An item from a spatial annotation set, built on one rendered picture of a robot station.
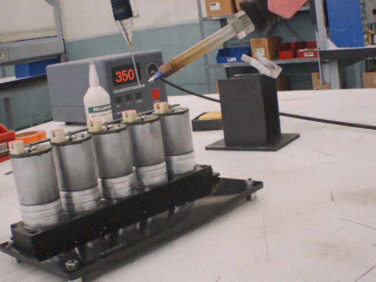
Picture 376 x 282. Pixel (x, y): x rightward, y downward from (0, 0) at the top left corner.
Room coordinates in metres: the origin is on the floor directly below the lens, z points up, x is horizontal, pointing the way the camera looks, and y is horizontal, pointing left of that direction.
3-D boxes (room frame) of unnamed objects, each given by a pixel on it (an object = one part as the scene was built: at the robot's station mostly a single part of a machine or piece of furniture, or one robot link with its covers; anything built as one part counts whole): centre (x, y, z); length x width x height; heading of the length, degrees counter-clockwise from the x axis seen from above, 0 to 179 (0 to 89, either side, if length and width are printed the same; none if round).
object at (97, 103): (0.67, 0.11, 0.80); 0.03 x 0.03 x 0.10
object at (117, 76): (0.81, 0.11, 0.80); 0.15 x 0.12 x 0.10; 45
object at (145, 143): (0.34, 0.03, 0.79); 0.02 x 0.02 x 0.05
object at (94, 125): (0.31, 0.05, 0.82); 0.01 x 0.01 x 0.01; 47
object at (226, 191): (0.31, 0.03, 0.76); 0.16 x 0.07 x 0.01; 137
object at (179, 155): (0.36, 0.01, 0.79); 0.02 x 0.02 x 0.05
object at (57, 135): (0.29, 0.07, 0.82); 0.01 x 0.01 x 0.01; 47
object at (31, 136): (0.69, 0.22, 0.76); 0.06 x 0.06 x 0.01
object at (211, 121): (0.63, -0.05, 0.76); 0.07 x 0.05 x 0.02; 72
